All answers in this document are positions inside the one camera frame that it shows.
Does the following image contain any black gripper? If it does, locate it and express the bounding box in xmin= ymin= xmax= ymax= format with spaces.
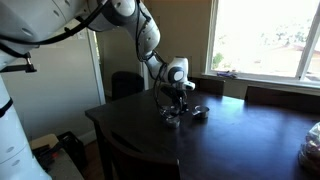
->
xmin=162 ymin=86 xmax=189 ymax=117

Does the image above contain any smallest steel measuring cup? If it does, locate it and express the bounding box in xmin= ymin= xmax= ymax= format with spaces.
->
xmin=159 ymin=105 xmax=173 ymax=117

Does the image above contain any second largest steel measuring cup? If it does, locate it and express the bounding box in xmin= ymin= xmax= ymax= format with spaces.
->
xmin=162 ymin=114 xmax=182 ymax=130

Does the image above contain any small dark object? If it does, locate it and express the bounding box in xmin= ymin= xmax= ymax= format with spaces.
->
xmin=192 ymin=104 xmax=211 ymax=120

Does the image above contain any dark wooden dining chair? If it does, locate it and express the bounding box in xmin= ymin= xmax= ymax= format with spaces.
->
xmin=244 ymin=85 xmax=320 ymax=115
xmin=188 ymin=77 xmax=225 ymax=97

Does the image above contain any small blue purple object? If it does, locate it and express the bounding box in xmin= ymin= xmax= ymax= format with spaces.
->
xmin=216 ymin=70 xmax=238 ymax=80

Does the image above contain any black rounded chair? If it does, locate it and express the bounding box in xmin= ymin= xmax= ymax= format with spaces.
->
xmin=111 ymin=70 xmax=145 ymax=101

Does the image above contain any brown curved back chair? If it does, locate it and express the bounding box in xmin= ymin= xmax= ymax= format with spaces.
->
xmin=99 ymin=124 xmax=182 ymax=180

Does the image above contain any large white framed window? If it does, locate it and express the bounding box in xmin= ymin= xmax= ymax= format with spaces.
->
xmin=203 ymin=0 xmax=320 ymax=88

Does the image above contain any black plastic crate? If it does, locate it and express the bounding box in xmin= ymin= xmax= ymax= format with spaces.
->
xmin=56 ymin=130 xmax=88 ymax=173

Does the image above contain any beige robot stand platform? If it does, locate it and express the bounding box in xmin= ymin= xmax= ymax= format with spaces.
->
xmin=29 ymin=133 xmax=84 ymax=180

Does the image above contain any clear plastic bag with food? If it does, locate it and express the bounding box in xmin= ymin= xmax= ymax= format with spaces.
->
xmin=298 ymin=121 xmax=320 ymax=176

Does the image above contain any black tool with red part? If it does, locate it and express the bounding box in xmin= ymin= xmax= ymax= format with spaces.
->
xmin=32 ymin=143 xmax=64 ymax=173

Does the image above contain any white door frame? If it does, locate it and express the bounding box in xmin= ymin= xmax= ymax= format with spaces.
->
xmin=85 ymin=28 xmax=107 ymax=106

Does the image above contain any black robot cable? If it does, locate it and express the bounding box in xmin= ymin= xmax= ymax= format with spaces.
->
xmin=0 ymin=0 xmax=168 ymax=114

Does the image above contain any black camera on clamp mount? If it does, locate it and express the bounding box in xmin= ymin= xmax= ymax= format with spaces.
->
xmin=0 ymin=51 xmax=38 ymax=74

